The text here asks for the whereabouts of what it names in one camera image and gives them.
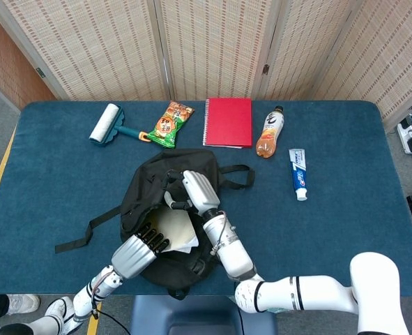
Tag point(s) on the blue white toothpaste tube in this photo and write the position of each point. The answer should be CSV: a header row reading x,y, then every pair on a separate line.
x,y
298,172

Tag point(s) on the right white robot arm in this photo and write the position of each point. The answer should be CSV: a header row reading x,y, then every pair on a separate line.
x,y
237,258

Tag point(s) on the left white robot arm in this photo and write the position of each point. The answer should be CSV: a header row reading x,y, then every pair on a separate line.
x,y
94,289

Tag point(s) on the yellow white notebook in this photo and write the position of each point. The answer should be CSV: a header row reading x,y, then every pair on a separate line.
x,y
174,227

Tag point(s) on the white sneaker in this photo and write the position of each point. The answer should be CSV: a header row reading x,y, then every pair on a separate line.
x,y
24,303
57,310

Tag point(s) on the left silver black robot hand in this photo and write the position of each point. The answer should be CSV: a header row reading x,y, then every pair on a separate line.
x,y
134,254

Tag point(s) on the teal lint roller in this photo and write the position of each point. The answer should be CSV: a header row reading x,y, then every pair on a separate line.
x,y
104,124

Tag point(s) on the white power strip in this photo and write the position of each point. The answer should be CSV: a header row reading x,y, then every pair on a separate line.
x,y
406,134

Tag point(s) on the orange drink bottle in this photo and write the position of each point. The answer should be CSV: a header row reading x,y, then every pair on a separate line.
x,y
269,137

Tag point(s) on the red spiral notebook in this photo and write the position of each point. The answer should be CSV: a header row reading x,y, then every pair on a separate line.
x,y
228,122

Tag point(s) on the blue padded chair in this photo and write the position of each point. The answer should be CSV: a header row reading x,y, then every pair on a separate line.
x,y
191,317

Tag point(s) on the green snack bag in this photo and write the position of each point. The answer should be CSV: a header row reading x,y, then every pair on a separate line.
x,y
169,125

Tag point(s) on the metal screen hinge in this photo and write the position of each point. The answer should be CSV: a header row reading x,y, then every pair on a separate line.
x,y
40,72
265,68

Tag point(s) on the black backpack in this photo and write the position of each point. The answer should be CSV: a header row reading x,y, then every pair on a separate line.
x,y
146,188

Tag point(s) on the blue table cover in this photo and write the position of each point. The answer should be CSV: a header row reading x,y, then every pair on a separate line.
x,y
313,227

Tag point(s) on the woven bamboo folding screen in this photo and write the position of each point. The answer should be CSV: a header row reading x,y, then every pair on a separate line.
x,y
104,52

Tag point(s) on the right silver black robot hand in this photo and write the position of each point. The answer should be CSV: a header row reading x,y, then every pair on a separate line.
x,y
200,190

